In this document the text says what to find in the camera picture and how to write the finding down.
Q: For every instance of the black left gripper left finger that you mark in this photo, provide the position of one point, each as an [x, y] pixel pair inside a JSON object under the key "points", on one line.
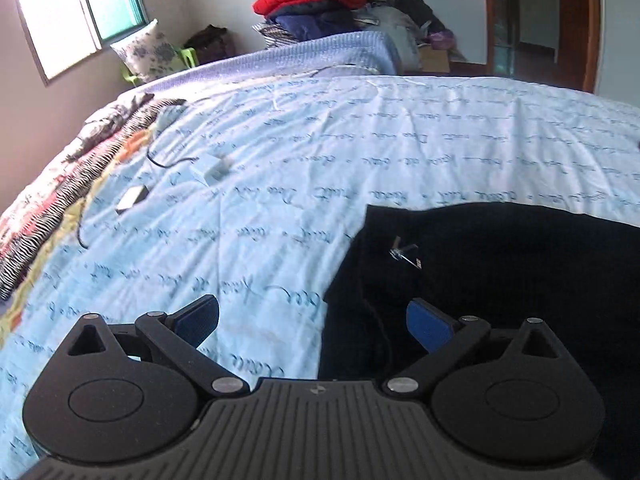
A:
{"points": [[113, 393]]}

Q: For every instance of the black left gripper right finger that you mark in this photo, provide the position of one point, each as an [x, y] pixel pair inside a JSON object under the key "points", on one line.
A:
{"points": [[515, 398]]}

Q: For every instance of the black pants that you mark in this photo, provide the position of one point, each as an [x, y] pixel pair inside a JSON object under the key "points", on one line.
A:
{"points": [[502, 262]]}

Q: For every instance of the small white black box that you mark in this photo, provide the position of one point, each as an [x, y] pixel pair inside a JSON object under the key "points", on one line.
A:
{"points": [[133, 196]]}

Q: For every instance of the light blue script-print quilt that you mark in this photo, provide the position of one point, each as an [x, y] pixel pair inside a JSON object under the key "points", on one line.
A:
{"points": [[309, 156]]}

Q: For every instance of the white charger adapter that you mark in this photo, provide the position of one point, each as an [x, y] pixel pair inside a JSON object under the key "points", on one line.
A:
{"points": [[209, 169]]}

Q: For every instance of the floral white pillow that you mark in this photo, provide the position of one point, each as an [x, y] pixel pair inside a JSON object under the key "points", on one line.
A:
{"points": [[148, 54]]}

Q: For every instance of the cardboard box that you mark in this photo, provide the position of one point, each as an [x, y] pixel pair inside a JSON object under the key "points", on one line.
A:
{"points": [[434, 61]]}

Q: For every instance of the green plastic stool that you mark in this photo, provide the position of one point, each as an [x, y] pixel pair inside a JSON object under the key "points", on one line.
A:
{"points": [[188, 56]]}

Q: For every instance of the lavender blue knit blanket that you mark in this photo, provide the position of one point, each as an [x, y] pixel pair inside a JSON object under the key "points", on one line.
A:
{"points": [[343, 54]]}

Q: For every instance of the dark brown bag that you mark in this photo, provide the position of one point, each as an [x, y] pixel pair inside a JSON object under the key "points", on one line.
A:
{"points": [[212, 44]]}

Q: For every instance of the purple cloth item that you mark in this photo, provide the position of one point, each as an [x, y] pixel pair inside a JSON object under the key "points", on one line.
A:
{"points": [[442, 41]]}

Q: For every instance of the grey bundled garment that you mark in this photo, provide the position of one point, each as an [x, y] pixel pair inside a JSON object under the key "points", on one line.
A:
{"points": [[399, 27]]}

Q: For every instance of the striped folded fabric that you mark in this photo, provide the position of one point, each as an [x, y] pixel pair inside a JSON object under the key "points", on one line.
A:
{"points": [[274, 35]]}

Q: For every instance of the black bag on pile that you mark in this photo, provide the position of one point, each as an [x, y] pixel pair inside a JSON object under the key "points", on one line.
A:
{"points": [[422, 15]]}

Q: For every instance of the navy blue folded garment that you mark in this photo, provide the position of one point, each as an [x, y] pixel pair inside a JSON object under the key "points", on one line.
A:
{"points": [[314, 20]]}

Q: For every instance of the wooden door frame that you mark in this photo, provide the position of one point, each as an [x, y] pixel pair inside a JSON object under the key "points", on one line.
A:
{"points": [[553, 42]]}

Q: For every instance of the window with green frame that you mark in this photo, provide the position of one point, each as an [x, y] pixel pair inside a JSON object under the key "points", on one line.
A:
{"points": [[64, 33]]}

